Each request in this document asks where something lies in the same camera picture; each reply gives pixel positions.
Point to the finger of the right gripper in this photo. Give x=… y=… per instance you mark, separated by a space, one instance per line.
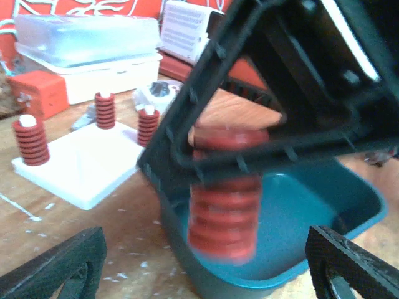
x=168 y=162

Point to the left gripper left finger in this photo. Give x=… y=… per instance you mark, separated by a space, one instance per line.
x=74 y=267

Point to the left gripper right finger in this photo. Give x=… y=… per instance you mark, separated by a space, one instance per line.
x=338 y=267

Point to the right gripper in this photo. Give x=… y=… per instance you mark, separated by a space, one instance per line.
x=333 y=66

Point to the red spring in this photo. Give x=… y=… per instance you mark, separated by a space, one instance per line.
x=148 y=118
x=224 y=216
x=31 y=140
x=105 y=111

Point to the bagged white control box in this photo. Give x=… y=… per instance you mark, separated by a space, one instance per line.
x=159 y=94

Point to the teal plastic tray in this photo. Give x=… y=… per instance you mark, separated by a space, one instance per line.
x=293 y=199

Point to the metal fitting on table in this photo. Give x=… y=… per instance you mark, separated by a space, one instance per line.
x=380 y=157

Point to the white plastic toolbox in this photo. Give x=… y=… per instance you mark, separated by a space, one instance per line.
x=91 y=53

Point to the orange power cube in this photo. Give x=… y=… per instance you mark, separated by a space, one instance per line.
x=39 y=93

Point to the white power supply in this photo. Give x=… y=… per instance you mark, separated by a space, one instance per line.
x=187 y=28

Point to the black cable duct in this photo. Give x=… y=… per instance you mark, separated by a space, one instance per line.
x=250 y=92

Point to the white four-peg base plate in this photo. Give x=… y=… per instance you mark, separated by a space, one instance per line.
x=86 y=165

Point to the metal hinge bracket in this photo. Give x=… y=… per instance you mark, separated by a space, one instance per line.
x=87 y=118

